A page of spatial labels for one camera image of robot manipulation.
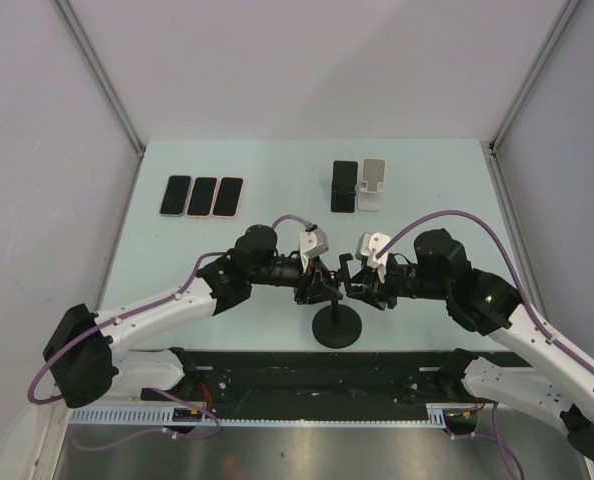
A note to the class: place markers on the left aluminium corner post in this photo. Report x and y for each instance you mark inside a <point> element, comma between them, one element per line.
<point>85,48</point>

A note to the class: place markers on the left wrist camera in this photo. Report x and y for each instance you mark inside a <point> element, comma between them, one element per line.
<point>312,243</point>

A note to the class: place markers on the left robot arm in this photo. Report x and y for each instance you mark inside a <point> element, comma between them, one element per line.
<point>86,354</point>

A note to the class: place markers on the blue phone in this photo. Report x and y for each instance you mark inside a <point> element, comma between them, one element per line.
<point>175,195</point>

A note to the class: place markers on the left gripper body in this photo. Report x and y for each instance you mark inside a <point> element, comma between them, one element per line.
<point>310,274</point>

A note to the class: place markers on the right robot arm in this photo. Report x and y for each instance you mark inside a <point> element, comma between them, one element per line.
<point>561,395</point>

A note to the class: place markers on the right aluminium corner post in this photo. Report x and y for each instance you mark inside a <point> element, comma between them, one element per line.
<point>537,68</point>

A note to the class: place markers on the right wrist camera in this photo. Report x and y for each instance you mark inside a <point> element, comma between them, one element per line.
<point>372,252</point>

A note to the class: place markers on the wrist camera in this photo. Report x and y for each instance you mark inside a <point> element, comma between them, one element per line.
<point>312,243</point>
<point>372,252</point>

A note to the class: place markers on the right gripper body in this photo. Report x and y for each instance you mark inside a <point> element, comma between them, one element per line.
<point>385,290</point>

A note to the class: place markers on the black round phone stand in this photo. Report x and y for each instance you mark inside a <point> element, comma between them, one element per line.
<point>337,326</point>

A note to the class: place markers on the aluminium corner post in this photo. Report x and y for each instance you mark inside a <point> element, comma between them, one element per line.
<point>85,48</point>
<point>537,68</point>

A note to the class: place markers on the pink case phone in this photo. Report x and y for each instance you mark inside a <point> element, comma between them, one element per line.
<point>202,197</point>

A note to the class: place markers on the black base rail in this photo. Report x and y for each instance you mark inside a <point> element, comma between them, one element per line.
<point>318,386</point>

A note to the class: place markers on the white phone stand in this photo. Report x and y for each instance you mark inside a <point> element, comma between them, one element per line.
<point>371,185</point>

